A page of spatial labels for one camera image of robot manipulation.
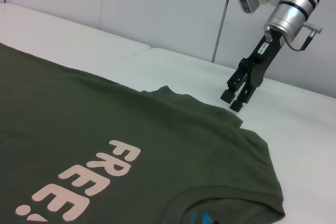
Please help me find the grey right gripper cable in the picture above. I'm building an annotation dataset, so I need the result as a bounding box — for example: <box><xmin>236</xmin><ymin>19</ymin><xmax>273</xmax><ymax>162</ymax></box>
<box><xmin>285</xmin><ymin>23</ymin><xmax>323</xmax><ymax>51</ymax></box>

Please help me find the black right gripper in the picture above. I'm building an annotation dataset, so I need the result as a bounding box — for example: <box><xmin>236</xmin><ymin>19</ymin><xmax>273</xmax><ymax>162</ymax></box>
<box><xmin>220</xmin><ymin>28</ymin><xmax>286</xmax><ymax>112</ymax></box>

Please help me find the dark green FREE t-shirt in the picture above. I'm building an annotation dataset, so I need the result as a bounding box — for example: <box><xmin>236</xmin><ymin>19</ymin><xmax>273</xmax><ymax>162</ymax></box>
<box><xmin>0</xmin><ymin>42</ymin><xmax>287</xmax><ymax>224</ymax></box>

